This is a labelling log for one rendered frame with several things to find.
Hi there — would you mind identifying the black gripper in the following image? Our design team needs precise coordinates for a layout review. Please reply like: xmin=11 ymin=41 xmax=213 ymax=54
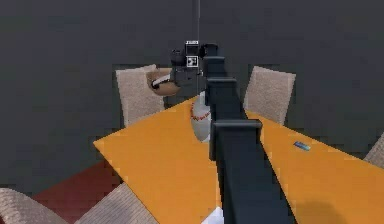
xmin=150 ymin=49 xmax=206 ymax=94

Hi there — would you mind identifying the brown bowl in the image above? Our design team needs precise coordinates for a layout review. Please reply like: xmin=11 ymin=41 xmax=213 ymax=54
xmin=145 ymin=67 xmax=183 ymax=98

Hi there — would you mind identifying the orange table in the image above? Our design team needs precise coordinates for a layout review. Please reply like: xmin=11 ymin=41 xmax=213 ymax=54
xmin=92 ymin=94 xmax=384 ymax=224

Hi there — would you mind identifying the white flat object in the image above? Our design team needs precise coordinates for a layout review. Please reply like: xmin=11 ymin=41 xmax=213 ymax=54
xmin=199 ymin=206 xmax=224 ymax=224

